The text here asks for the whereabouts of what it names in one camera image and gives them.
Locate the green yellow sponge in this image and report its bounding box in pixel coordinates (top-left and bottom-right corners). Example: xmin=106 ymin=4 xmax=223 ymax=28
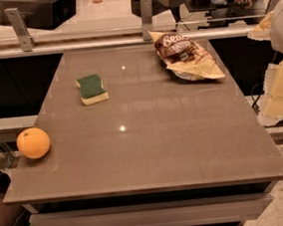
xmin=76 ymin=75 xmax=109 ymax=106

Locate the brown bin on floor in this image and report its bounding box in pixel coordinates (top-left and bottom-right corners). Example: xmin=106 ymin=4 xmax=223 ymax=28
xmin=0 ymin=171 xmax=28 ymax=226

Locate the black box on counter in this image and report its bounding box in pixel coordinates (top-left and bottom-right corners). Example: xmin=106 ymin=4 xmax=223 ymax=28
xmin=0 ymin=0 xmax=77 ymax=30

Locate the brown chip bag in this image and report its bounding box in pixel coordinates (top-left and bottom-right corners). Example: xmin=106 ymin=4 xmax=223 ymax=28
xmin=149 ymin=31 xmax=225 ymax=82

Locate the black cable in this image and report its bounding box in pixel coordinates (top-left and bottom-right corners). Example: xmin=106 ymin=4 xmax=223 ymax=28
xmin=248 ymin=81 xmax=269 ymax=109

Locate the left metal rail bracket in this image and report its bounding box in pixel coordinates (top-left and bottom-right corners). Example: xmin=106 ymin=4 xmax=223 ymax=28
xmin=5 ymin=7 xmax=36 ymax=52

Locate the orange fruit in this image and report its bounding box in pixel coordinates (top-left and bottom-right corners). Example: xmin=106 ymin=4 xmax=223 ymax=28
xmin=16 ymin=127 xmax=51 ymax=159

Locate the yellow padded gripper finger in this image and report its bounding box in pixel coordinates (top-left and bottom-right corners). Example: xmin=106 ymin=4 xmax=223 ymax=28
xmin=257 ymin=60 xmax=283 ymax=126
xmin=247 ymin=11 xmax=274 ymax=41

